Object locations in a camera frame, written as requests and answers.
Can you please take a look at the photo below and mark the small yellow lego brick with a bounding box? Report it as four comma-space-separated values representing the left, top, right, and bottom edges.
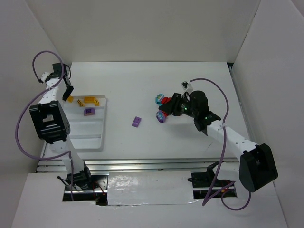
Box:
67, 96, 74, 103

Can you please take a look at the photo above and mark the purple paw print lego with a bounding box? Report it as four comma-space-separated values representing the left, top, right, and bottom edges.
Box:
156, 111, 168, 123

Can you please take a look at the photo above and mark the large yellow lego brick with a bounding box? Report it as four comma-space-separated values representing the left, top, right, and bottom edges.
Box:
84, 96, 96, 104

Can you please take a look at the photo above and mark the purple lego brick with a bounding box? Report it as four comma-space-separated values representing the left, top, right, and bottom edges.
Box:
132, 116, 142, 128

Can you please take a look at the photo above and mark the yellow striped lego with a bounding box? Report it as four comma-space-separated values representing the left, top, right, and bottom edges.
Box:
77, 99, 85, 107

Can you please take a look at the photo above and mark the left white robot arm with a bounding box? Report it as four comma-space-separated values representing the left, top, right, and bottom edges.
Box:
29, 63, 92, 190

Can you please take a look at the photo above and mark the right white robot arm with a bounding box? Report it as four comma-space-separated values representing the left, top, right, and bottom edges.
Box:
159, 91, 278, 192

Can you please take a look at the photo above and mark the red lego brick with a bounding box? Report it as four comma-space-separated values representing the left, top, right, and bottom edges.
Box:
161, 97, 171, 105

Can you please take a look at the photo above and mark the teal printed round lego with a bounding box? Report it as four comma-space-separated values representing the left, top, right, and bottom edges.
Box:
155, 94, 165, 105

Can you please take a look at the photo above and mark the white compartment sorting tray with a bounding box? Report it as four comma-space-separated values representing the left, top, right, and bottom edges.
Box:
62, 95, 107, 152

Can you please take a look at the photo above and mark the white foil cover panel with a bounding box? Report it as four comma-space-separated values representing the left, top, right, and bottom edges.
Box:
107, 171, 194, 206

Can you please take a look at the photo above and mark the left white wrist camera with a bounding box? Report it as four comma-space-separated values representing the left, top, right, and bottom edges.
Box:
38, 72, 50, 83

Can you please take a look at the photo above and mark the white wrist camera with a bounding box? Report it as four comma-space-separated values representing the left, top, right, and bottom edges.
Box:
38, 72, 50, 83
181, 81, 193, 98

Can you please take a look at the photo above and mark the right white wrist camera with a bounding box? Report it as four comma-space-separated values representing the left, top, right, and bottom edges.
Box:
181, 81, 193, 98

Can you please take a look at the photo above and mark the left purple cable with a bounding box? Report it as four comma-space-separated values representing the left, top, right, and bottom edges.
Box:
15, 50, 75, 202

